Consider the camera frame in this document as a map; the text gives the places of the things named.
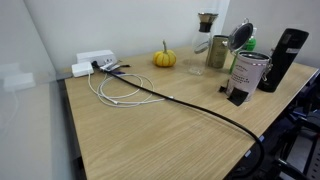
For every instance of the hinged canister lid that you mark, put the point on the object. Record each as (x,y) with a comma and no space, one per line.
(240,36)

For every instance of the green plastic bottle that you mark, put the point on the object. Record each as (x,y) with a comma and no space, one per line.
(250,42)

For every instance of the small yellow pumpkin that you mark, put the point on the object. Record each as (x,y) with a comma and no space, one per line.
(164,58)

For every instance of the dark usb plug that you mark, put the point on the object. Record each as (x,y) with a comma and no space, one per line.
(116,66)

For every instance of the glass carafe with silver funnel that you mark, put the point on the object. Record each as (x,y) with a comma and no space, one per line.
(202,40)

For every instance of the gold metal canister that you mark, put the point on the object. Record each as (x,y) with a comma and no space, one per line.
(217,51)

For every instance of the white power strip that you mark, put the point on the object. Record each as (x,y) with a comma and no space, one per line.
(95,56)

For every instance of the white power adapter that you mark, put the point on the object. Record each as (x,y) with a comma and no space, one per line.
(82,69)

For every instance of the white tin canister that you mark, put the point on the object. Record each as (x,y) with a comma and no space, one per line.
(246,76)

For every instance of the black thermos flask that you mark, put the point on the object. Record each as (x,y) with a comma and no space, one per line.
(281,60)

